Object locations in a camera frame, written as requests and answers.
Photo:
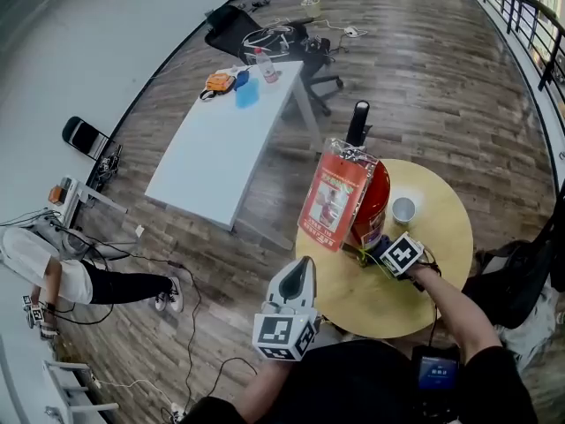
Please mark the dark blue pouch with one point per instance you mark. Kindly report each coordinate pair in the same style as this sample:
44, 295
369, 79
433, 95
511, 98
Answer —
242, 79

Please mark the orange pouch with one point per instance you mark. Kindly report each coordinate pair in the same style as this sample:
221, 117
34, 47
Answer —
217, 84

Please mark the red tag card in sleeve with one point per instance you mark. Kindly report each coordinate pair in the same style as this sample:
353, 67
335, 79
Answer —
333, 192

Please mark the person's black shirt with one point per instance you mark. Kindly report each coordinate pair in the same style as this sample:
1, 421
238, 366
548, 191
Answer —
353, 387

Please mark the black office chair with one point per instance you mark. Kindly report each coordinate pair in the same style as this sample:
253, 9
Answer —
318, 66

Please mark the orange box device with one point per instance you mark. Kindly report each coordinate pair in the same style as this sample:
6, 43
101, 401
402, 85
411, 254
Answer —
57, 194

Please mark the person's right forearm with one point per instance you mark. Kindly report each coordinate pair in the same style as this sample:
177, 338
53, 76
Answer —
454, 312

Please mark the black metal railing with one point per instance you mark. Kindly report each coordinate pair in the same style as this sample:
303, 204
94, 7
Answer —
525, 11

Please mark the metal cup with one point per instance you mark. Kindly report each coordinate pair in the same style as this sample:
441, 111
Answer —
403, 210

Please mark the black device with screen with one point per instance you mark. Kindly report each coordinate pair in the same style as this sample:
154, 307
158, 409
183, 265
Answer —
437, 373

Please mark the red fire extinguisher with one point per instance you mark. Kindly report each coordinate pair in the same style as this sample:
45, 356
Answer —
373, 210

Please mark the white power strip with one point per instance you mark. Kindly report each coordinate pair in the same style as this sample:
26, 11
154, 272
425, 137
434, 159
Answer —
351, 31

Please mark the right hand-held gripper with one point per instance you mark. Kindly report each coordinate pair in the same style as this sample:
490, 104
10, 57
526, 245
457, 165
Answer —
401, 254

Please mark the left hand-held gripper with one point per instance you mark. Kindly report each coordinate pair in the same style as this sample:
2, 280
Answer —
282, 331

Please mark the pale waste bin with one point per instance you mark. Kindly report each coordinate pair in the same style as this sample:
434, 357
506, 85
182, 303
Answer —
311, 8

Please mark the black backpack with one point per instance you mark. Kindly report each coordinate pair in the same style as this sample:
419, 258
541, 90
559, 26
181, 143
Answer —
516, 281

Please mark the round wooden table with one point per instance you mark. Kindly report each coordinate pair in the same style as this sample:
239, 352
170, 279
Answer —
379, 298

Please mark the white rectangular desk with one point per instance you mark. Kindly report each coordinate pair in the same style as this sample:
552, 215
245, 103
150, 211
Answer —
220, 148

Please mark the black folding chair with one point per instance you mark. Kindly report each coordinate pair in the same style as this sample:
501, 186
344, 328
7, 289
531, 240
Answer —
84, 137

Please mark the person's left forearm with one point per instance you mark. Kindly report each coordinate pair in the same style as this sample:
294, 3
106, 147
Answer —
265, 380

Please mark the grey workbench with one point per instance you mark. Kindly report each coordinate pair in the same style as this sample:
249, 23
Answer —
81, 197

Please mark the white metal frame stand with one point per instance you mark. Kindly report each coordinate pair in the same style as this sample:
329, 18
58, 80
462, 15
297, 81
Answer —
66, 387

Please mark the clear water bottle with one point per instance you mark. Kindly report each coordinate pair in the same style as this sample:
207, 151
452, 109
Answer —
267, 66

